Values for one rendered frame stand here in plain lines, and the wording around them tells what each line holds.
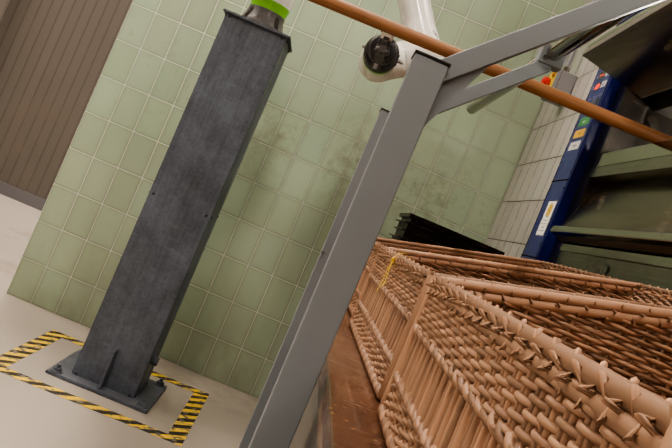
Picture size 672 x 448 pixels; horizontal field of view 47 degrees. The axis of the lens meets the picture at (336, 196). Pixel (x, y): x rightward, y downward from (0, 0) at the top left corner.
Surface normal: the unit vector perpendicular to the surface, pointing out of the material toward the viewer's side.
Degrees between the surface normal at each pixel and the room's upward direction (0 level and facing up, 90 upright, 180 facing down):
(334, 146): 90
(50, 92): 90
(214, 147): 90
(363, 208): 90
